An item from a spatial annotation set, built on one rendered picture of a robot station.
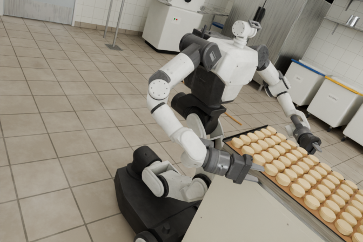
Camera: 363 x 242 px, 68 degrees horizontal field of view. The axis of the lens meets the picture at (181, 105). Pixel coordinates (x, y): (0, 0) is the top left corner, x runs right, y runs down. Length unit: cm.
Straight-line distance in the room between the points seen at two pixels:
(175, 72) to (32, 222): 122
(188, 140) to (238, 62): 45
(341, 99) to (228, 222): 373
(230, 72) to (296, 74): 389
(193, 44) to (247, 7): 441
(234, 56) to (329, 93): 371
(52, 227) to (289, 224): 126
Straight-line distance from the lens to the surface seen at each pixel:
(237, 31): 125
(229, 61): 118
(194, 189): 147
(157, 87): 96
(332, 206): 112
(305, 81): 498
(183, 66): 104
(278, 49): 496
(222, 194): 126
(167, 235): 162
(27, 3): 511
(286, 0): 507
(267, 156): 116
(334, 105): 480
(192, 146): 91
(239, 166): 98
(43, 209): 188
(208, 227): 139
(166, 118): 95
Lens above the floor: 145
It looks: 25 degrees down
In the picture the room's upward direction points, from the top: 21 degrees clockwise
